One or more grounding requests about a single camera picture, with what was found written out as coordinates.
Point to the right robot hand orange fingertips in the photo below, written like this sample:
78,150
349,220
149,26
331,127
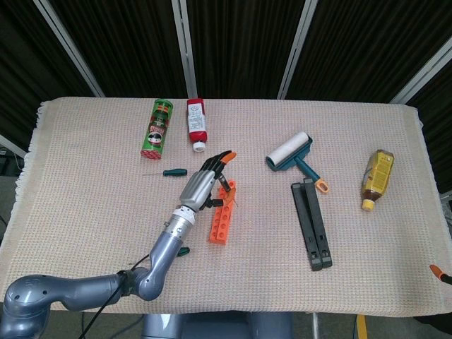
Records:
446,278

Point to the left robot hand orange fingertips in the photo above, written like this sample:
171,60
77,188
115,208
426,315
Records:
197,187

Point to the small dark green screwdriver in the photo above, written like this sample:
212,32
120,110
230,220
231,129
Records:
174,172

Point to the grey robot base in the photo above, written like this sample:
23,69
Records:
215,326

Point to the orange screwdriver holder block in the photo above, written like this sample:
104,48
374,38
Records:
219,229

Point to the black folding stand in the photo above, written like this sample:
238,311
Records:
312,226

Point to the red ketchup bottle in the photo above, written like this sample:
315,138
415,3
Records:
197,123

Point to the green Pringles can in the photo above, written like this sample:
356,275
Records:
157,130

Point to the teal lint roller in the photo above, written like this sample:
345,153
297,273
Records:
287,150

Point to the beige woven tablecloth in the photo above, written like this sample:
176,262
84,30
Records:
265,282

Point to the yellow label tea bottle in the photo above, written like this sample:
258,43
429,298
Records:
378,176

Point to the white table leg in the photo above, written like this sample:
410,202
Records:
315,326

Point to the silver partition frame post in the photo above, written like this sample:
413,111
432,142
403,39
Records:
69,46
184,46
12,145
296,49
423,74

